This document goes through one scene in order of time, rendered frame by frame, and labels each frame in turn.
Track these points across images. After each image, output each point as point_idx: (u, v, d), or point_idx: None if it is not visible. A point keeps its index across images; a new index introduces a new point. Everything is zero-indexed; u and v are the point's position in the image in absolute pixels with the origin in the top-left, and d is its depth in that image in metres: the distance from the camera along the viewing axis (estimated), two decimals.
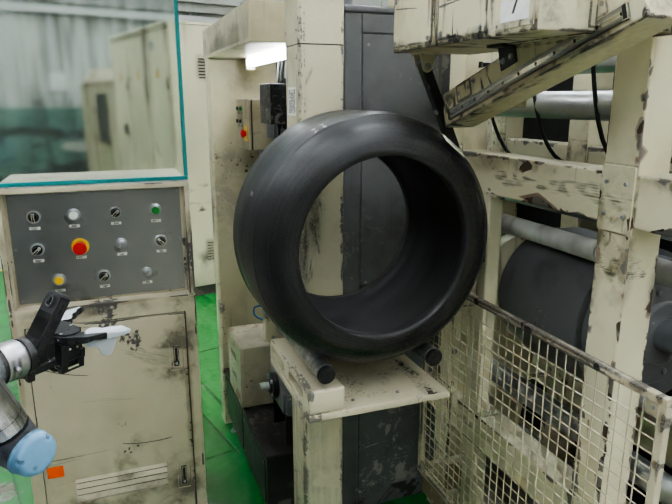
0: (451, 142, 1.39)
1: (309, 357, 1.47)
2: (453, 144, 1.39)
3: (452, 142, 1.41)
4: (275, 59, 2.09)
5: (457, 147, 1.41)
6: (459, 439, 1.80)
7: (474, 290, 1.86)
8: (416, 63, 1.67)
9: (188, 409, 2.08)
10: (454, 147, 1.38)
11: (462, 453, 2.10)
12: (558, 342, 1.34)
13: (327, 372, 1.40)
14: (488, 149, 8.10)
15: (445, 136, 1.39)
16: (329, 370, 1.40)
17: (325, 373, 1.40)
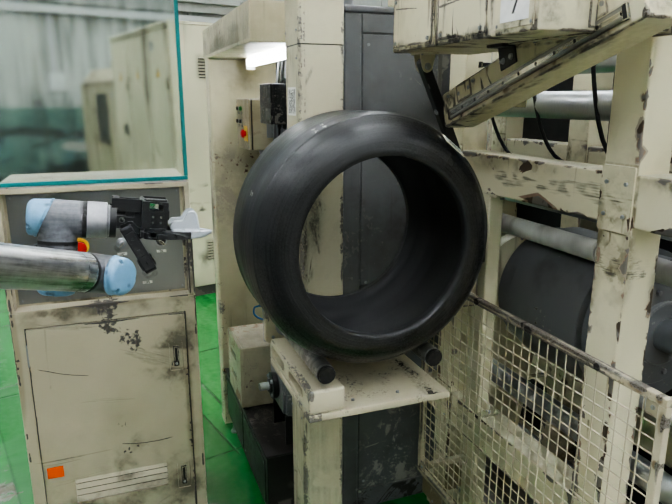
0: (451, 142, 1.39)
1: (309, 357, 1.47)
2: (453, 144, 1.39)
3: (452, 142, 1.41)
4: (275, 59, 2.09)
5: (457, 147, 1.41)
6: (459, 439, 1.80)
7: (474, 290, 1.86)
8: (416, 63, 1.67)
9: (188, 409, 2.08)
10: (454, 148, 1.38)
11: (462, 453, 2.10)
12: (558, 342, 1.34)
13: (327, 372, 1.40)
14: (488, 149, 8.10)
15: (445, 136, 1.39)
16: (329, 370, 1.40)
17: (325, 373, 1.40)
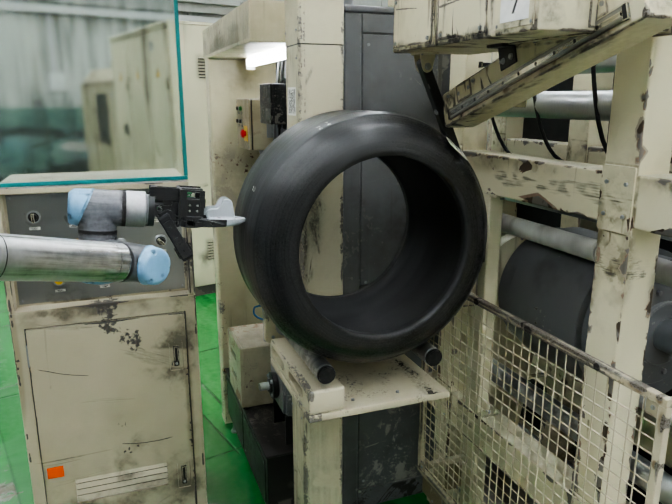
0: (454, 145, 1.40)
1: (309, 357, 1.47)
2: (456, 147, 1.40)
3: (455, 145, 1.41)
4: (275, 59, 2.09)
5: (460, 150, 1.41)
6: (459, 439, 1.80)
7: (474, 290, 1.86)
8: (416, 63, 1.67)
9: (188, 409, 2.08)
10: (457, 150, 1.38)
11: (462, 453, 2.10)
12: (558, 342, 1.34)
13: (327, 372, 1.40)
14: (488, 149, 8.10)
15: (448, 139, 1.40)
16: (329, 370, 1.40)
17: (325, 373, 1.40)
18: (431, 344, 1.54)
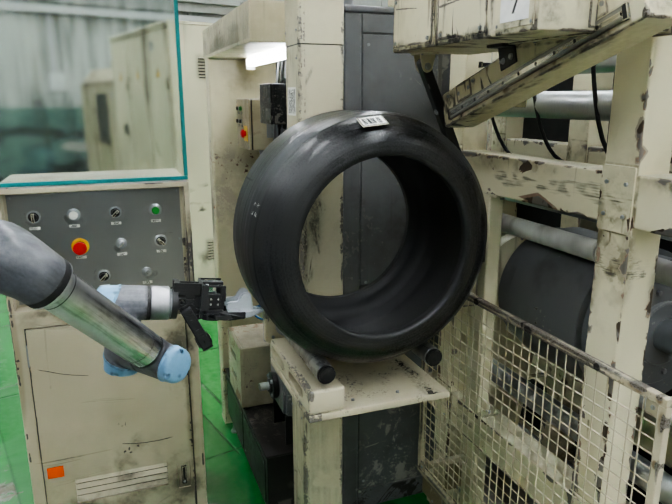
0: (368, 120, 1.31)
1: None
2: (371, 121, 1.31)
3: (369, 117, 1.32)
4: (275, 59, 2.09)
5: (377, 117, 1.32)
6: (459, 439, 1.80)
7: (474, 290, 1.86)
8: (416, 63, 1.67)
9: (188, 409, 2.08)
10: (374, 125, 1.30)
11: (462, 453, 2.10)
12: (558, 342, 1.34)
13: (323, 376, 1.40)
14: (488, 149, 8.10)
15: (359, 120, 1.31)
16: (322, 375, 1.40)
17: (324, 377, 1.40)
18: (419, 347, 1.53)
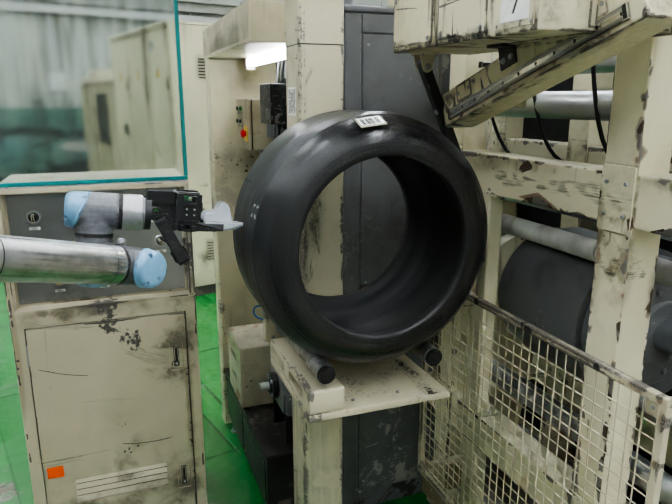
0: (366, 120, 1.31)
1: (310, 369, 1.48)
2: (369, 121, 1.31)
3: (367, 117, 1.32)
4: (275, 59, 2.09)
5: (375, 118, 1.32)
6: (459, 439, 1.80)
7: (474, 290, 1.86)
8: (416, 63, 1.67)
9: (188, 409, 2.08)
10: (372, 125, 1.30)
11: (462, 453, 2.10)
12: (558, 342, 1.34)
13: (323, 376, 1.40)
14: (488, 149, 8.10)
15: (357, 120, 1.31)
16: (322, 374, 1.40)
17: (324, 377, 1.40)
18: (420, 346, 1.53)
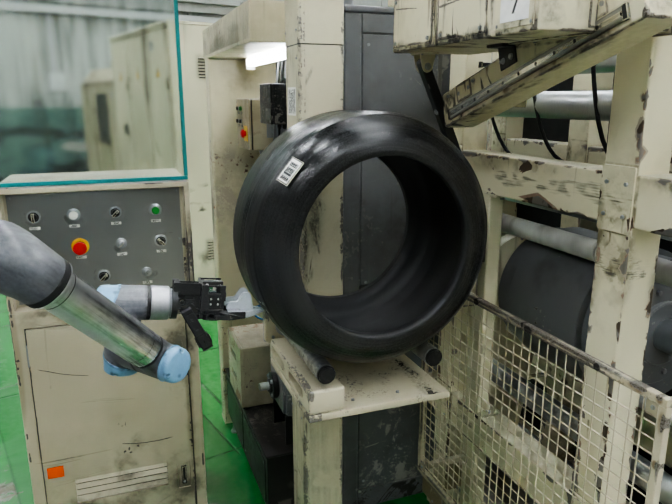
0: (286, 173, 1.28)
1: None
2: (289, 172, 1.27)
3: (285, 168, 1.28)
4: (275, 59, 2.09)
5: (291, 163, 1.28)
6: (459, 439, 1.80)
7: (474, 290, 1.86)
8: (416, 63, 1.67)
9: (188, 409, 2.08)
10: (294, 176, 1.26)
11: (462, 453, 2.10)
12: (558, 342, 1.34)
13: (328, 378, 1.41)
14: (488, 149, 8.10)
15: (279, 179, 1.28)
16: (327, 380, 1.41)
17: (329, 377, 1.41)
18: None
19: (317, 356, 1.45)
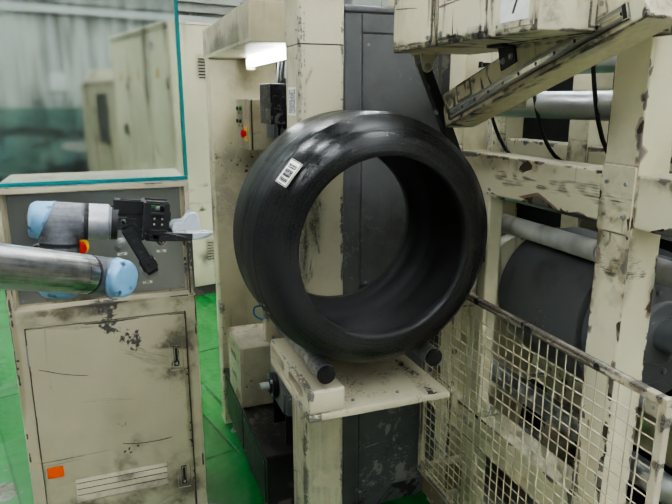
0: (285, 175, 1.28)
1: None
2: (288, 174, 1.27)
3: (284, 170, 1.28)
4: (275, 59, 2.09)
5: (290, 165, 1.28)
6: (459, 439, 1.80)
7: (474, 290, 1.86)
8: (416, 63, 1.67)
9: (188, 409, 2.08)
10: (292, 177, 1.26)
11: (462, 453, 2.10)
12: (558, 342, 1.34)
13: (327, 378, 1.41)
14: (488, 149, 8.10)
15: (278, 181, 1.28)
16: (326, 380, 1.41)
17: (329, 377, 1.41)
18: None
19: (319, 356, 1.45)
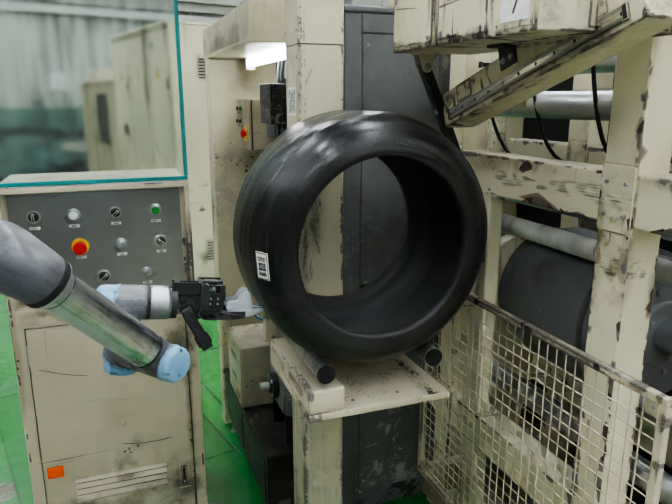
0: (261, 269, 1.30)
1: (316, 353, 1.47)
2: (262, 267, 1.30)
3: (257, 264, 1.31)
4: (275, 59, 2.09)
5: (258, 258, 1.30)
6: (459, 439, 1.80)
7: (474, 290, 1.86)
8: (416, 63, 1.67)
9: (188, 409, 2.08)
10: (268, 269, 1.29)
11: (462, 453, 2.10)
12: (558, 342, 1.34)
13: (329, 373, 1.41)
14: (488, 149, 8.10)
15: (260, 277, 1.31)
16: (332, 373, 1.41)
17: (328, 372, 1.40)
18: (430, 343, 1.54)
19: (310, 369, 1.45)
